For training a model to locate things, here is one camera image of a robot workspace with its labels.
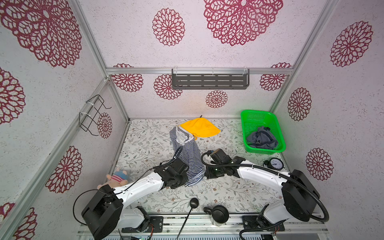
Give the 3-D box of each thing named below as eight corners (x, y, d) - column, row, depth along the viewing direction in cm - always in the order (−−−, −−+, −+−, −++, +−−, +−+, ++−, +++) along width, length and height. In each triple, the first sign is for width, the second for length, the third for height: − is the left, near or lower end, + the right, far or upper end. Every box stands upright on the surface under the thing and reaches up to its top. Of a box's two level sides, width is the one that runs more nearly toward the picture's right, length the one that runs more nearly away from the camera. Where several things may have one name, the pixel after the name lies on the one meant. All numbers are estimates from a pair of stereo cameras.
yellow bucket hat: (201, 146, 107) (201, 143, 104) (180, 127, 118) (180, 124, 116) (220, 131, 115) (220, 129, 113) (198, 115, 127) (198, 113, 124)
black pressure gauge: (264, 171, 94) (267, 168, 92) (261, 160, 99) (263, 157, 97) (282, 171, 94) (285, 168, 92) (278, 160, 99) (280, 157, 97)
